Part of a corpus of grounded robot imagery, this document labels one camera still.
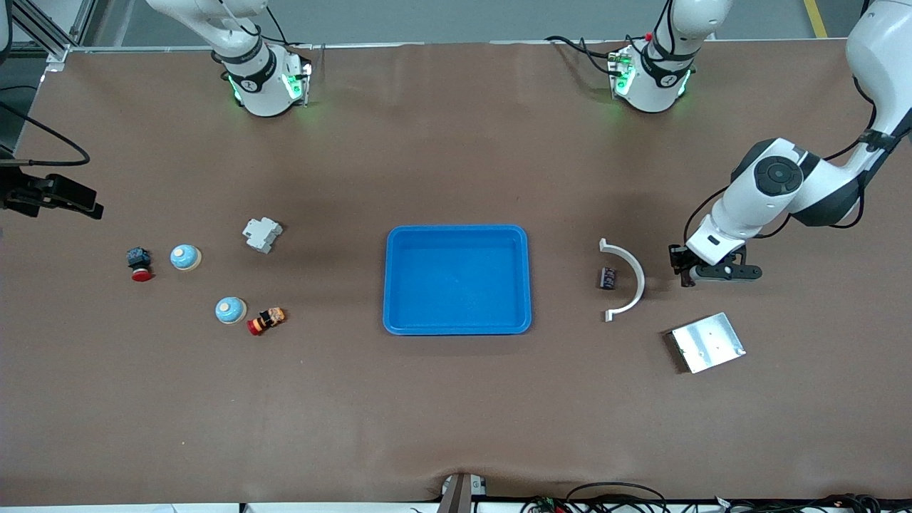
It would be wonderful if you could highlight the silver metal plate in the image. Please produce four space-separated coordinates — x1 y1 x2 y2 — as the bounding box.
670 312 747 375

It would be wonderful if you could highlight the red push button black body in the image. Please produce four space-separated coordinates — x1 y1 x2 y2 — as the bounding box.
126 247 154 283

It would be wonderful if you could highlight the white circuit breaker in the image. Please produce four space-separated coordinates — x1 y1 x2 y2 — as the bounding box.
242 217 284 254

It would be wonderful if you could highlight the blue plastic tray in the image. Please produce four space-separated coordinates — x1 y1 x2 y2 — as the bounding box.
383 225 533 336

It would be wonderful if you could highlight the red emergency stop yellow collar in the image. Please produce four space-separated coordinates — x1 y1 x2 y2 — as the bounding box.
247 307 287 337

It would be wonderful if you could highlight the brown table cover sheet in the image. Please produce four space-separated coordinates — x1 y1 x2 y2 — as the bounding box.
0 39 912 508

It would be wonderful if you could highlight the white curved plastic bracket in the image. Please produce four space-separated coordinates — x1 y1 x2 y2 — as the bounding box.
598 238 646 323

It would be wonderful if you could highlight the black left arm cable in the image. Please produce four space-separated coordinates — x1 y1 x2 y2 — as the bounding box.
684 75 912 249

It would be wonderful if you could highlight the aluminium frame profile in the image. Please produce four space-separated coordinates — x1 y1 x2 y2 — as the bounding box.
7 0 97 66

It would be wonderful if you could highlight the black base cable bundle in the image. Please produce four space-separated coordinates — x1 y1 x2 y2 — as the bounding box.
545 34 621 76

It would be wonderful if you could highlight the black looped cable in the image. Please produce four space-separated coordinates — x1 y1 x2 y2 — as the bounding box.
520 482 670 513

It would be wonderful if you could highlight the grey camera post bracket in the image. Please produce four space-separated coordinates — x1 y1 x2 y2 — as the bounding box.
437 472 491 513

